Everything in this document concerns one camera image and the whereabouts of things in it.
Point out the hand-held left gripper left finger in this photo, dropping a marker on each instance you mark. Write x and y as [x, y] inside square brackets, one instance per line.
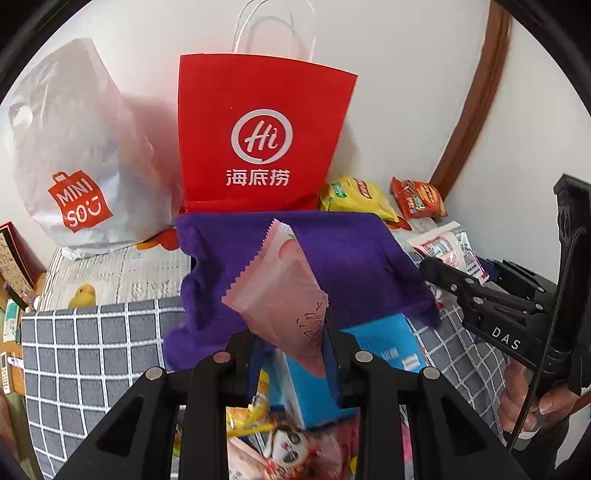
[257, 369]

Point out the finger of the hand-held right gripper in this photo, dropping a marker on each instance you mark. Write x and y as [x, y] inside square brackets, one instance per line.
[448, 277]
[521, 281]

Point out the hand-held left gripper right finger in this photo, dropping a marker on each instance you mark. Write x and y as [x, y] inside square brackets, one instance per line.
[331, 364]

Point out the silver white snack packet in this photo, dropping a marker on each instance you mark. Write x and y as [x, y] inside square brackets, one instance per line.
[445, 247]

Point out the pink peach snack packet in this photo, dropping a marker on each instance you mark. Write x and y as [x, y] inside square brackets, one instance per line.
[277, 286]

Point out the pink panda snack bag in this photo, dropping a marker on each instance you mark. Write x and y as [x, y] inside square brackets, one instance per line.
[291, 450]

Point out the person's right hand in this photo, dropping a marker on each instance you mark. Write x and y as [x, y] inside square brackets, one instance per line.
[515, 397]

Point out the yellow snack packet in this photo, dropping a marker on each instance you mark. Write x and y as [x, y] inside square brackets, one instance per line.
[254, 410]

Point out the blue tissue pack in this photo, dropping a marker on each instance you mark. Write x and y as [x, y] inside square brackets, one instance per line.
[383, 341]

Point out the orange chip bag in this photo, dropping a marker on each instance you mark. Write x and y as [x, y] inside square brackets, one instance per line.
[420, 198]

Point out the purple cloth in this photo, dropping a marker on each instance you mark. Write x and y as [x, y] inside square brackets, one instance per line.
[360, 258]

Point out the yellow chip bag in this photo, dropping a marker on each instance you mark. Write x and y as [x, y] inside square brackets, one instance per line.
[358, 194]

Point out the grey checked blanket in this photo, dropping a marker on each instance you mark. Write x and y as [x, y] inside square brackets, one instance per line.
[92, 346]

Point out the red paper bag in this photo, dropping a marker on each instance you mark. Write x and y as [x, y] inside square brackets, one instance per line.
[258, 92]

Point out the patterned box with red lid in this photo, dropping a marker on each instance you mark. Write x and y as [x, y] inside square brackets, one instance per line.
[14, 258]

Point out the white plastic shopping bag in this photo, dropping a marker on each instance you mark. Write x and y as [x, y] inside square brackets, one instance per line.
[92, 138]

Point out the brown wooden door frame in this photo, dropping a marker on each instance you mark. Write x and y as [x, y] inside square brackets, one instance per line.
[485, 92]

